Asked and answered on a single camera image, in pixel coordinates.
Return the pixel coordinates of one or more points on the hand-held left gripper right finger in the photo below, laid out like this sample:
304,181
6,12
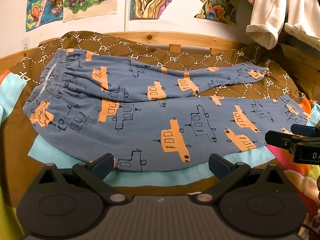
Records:
218,167

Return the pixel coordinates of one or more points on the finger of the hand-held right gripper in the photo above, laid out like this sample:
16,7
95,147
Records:
302,129
280,138

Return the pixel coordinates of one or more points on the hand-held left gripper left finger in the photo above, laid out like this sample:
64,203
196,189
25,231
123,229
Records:
103,167

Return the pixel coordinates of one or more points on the blue pants with orange cars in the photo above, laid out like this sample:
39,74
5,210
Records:
150,130

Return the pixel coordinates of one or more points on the pink orange patterned cloth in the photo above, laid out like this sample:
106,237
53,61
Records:
300,175

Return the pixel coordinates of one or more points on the yellow-green cloth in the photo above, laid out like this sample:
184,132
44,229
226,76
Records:
8,217

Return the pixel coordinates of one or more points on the white hanging garment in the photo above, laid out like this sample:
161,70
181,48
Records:
277,10

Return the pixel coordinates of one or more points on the brown printed blanket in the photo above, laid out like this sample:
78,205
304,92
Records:
155,52

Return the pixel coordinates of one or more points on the wooden bed frame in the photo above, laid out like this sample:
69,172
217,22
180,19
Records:
197,40

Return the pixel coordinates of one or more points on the white wall socket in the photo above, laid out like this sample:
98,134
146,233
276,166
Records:
25,43

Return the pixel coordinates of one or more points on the torn dark floral wall poster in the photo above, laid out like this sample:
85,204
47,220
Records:
217,5

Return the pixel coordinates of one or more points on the white wall pipe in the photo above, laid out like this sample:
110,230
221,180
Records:
126,5

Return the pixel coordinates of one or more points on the blue cartoon wall poster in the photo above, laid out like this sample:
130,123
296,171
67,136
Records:
43,5

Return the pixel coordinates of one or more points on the purple yellow wavy wall poster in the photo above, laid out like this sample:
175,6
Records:
150,0

